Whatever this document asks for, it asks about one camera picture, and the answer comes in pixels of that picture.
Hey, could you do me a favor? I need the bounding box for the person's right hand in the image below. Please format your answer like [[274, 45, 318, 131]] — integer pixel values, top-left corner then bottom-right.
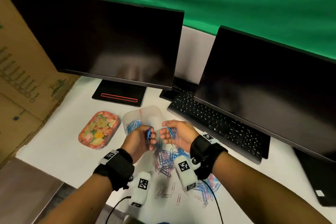
[[159, 120, 200, 153]]

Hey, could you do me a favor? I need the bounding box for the person's left hand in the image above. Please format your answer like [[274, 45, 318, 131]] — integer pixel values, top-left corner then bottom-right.
[[120, 124, 157, 165]]

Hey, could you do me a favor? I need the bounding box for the sorted blue clips heap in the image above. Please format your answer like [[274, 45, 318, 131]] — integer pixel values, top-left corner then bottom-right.
[[125, 119, 144, 134]]

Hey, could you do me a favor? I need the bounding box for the pile of blue pink paperclips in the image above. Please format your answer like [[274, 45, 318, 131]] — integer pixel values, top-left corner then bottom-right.
[[149, 142, 221, 209]]

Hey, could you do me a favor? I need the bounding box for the translucent plastic container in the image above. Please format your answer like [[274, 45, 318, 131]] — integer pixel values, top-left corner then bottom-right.
[[121, 105, 170, 138]]

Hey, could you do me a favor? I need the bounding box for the floral patterned oval tray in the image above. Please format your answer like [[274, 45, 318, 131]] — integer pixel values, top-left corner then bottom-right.
[[78, 111, 121, 150]]

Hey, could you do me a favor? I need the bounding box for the person's right forearm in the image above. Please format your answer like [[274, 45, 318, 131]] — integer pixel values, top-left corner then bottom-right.
[[211, 152, 333, 224]]

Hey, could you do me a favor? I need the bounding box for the person's left forearm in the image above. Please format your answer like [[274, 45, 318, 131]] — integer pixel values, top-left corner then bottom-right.
[[36, 173, 113, 224]]

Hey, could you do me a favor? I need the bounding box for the black keyboard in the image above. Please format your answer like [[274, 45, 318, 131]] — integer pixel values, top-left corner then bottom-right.
[[167, 89, 271, 165]]

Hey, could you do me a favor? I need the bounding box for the plain black monitor base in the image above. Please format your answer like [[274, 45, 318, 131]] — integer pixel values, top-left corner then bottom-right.
[[159, 75, 199, 102]]

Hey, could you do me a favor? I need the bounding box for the black red-lined monitor base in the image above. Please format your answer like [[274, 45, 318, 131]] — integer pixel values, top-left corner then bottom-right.
[[91, 79, 147, 107]]

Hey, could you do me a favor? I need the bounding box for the white table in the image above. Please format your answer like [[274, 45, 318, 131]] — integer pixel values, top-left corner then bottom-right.
[[15, 75, 336, 224]]

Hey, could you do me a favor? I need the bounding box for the white divider panel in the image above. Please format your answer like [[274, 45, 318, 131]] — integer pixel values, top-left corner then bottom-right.
[[173, 25, 216, 85]]

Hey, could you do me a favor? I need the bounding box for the black computer monitor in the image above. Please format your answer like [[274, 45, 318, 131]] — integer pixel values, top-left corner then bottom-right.
[[194, 25, 336, 164], [1, 0, 185, 91]]

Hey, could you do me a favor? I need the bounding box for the grey side table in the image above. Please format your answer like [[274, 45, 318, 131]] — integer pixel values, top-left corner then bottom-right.
[[0, 159, 65, 224]]

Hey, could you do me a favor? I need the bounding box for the brown cardboard box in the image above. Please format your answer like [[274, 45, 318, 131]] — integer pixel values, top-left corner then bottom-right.
[[0, 0, 81, 169]]

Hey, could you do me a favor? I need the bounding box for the black laptop with sticker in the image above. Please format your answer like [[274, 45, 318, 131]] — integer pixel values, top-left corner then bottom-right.
[[293, 147, 336, 208]]

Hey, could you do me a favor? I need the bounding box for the black marker wrist strap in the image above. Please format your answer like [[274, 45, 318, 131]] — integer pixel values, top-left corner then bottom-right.
[[190, 133, 228, 181], [92, 148, 135, 192]]

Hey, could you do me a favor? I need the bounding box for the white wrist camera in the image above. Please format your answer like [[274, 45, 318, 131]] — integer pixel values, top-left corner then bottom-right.
[[128, 171, 152, 208]]

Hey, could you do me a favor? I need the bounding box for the black camera cable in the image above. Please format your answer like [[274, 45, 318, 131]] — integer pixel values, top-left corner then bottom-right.
[[202, 179, 224, 224], [105, 196, 132, 224]]

